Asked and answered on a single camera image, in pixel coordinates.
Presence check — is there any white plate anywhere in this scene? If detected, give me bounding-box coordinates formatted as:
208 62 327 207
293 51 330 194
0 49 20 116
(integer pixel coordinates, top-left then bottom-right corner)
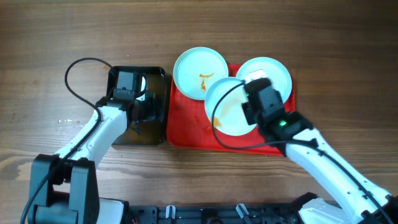
205 77 256 136
236 57 293 103
173 47 229 101

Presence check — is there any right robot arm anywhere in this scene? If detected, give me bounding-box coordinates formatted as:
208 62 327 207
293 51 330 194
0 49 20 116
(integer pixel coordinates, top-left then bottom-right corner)
243 78 397 223

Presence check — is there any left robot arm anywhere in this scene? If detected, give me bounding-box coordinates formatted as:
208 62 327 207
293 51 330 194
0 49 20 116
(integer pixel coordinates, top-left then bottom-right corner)
21 67 162 223

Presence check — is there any black water tray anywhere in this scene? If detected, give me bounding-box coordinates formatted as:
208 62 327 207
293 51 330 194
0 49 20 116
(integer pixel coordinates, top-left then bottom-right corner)
106 66 167 146

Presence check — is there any red plastic tray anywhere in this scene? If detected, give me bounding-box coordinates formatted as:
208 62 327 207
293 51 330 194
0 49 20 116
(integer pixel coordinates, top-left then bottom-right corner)
166 75 296 156

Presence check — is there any left black cable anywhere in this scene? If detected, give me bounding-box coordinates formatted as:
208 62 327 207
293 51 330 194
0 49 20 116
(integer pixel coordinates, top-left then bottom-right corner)
20 57 114 224

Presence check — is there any black cable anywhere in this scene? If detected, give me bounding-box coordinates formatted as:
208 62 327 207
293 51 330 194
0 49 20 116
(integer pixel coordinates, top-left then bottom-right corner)
211 80 396 224
20 57 114 224

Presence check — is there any right black cable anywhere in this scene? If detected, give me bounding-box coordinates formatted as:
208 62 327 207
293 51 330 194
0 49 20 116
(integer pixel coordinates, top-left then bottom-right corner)
211 80 396 224

